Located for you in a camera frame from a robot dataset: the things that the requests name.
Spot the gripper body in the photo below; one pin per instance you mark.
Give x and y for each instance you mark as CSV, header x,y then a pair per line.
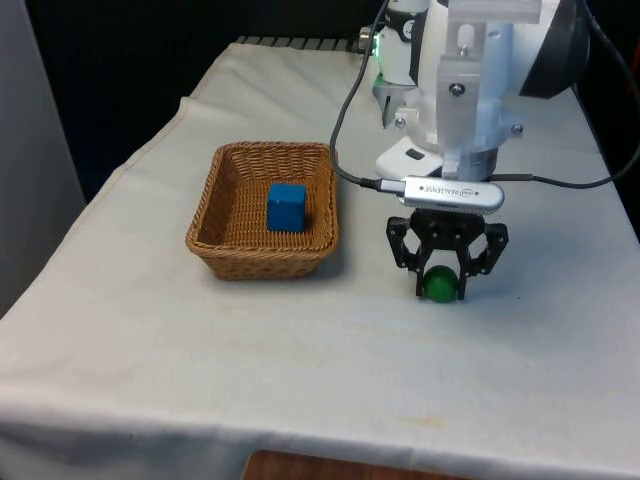
x,y
447,232

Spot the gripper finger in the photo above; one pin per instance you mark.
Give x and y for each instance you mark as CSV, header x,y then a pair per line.
x,y
402,245
492,250

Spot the green ball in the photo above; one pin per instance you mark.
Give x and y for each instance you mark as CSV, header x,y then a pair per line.
x,y
440,286

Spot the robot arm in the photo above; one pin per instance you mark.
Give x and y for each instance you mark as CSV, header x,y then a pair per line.
x,y
500,60

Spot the wicker basket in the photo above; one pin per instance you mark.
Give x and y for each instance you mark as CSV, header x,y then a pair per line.
x,y
260,265

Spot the blue cube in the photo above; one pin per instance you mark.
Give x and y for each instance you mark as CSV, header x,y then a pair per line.
x,y
286,210

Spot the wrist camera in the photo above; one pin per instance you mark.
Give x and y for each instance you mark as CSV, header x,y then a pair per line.
x,y
450,195

